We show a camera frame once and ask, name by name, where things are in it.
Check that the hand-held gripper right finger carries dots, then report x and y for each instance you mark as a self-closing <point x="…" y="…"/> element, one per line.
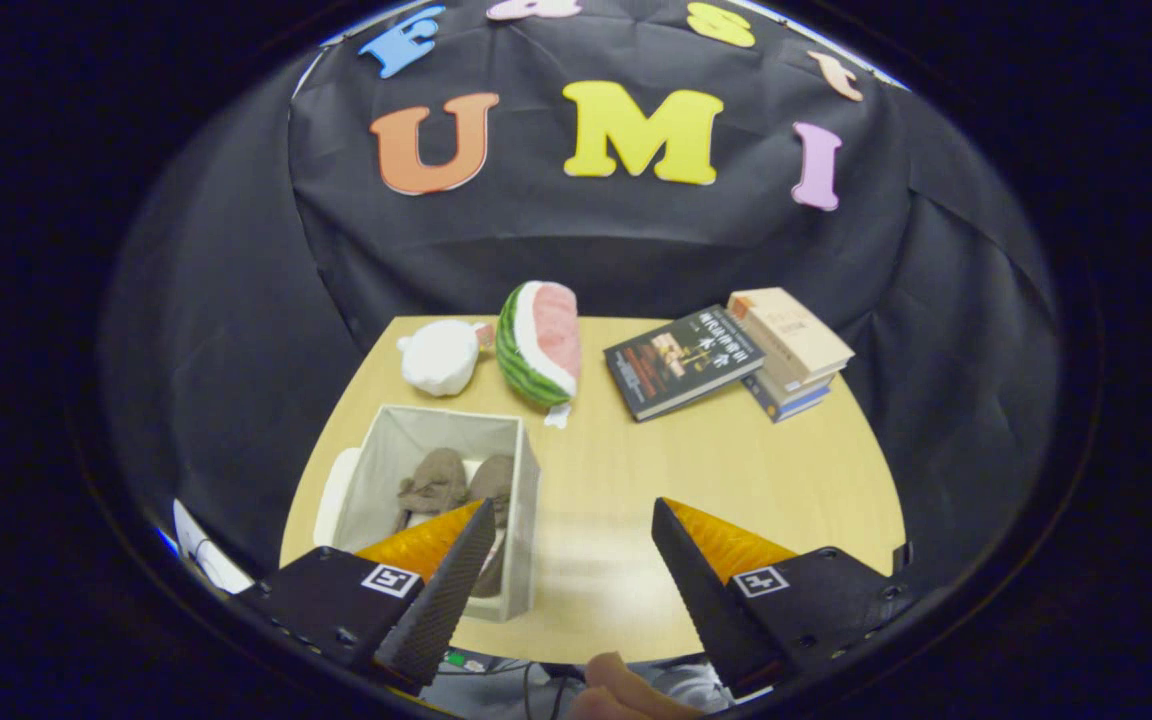
<point x="706" y="605"/>

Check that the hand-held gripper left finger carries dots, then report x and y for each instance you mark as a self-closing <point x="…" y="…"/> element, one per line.
<point x="436" y="610"/>

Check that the brown fuzzy shoe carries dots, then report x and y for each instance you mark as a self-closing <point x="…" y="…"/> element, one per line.
<point x="494" y="485"/>
<point x="433" y="480"/>

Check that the grey fabric storage box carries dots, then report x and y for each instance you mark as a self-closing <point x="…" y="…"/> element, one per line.
<point x="386" y="440"/>

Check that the blue book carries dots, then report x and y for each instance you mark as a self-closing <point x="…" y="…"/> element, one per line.
<point x="791" y="408"/>

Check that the grey white book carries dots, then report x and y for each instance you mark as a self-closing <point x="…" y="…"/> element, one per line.
<point x="798" y="384"/>

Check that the black book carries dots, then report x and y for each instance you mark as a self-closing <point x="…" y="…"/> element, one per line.
<point x="681" y="360"/>

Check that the white plush toy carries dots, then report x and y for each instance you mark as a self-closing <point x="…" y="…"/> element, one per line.
<point x="441" y="355"/>

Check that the watermelon slice plush toy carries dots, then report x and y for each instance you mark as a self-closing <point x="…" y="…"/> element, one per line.
<point x="536" y="340"/>

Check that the beige book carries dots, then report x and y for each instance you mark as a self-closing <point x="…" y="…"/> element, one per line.
<point x="786" y="325"/>

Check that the black backdrop cloth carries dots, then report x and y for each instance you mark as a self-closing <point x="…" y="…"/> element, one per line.
<point x="636" y="250"/>

